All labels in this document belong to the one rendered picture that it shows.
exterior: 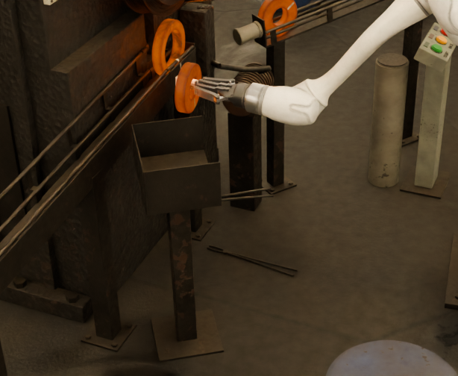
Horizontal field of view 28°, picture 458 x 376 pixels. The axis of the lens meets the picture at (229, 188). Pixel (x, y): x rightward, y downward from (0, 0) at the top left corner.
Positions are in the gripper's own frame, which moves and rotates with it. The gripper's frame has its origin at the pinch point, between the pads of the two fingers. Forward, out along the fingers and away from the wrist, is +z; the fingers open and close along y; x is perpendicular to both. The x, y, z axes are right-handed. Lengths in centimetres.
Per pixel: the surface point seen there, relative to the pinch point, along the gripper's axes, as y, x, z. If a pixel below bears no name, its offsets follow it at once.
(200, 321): -25, -71, -16
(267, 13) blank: 57, 1, -4
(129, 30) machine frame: 2.9, 11.7, 20.6
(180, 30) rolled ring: 20.9, 5.9, 12.1
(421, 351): -58, -24, -90
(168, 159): -25.1, -11.2, -6.2
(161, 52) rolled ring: 7.2, 4.4, 12.0
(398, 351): -60, -25, -85
